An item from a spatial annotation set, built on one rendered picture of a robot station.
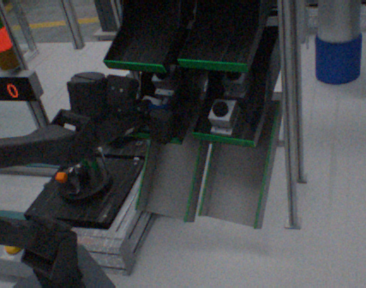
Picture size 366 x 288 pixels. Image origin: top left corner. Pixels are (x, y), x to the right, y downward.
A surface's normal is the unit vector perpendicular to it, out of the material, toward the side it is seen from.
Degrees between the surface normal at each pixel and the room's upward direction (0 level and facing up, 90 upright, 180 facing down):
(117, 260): 90
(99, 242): 0
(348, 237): 0
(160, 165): 45
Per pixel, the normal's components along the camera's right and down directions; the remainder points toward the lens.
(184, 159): -0.42, -0.16
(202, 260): -0.15, -0.81
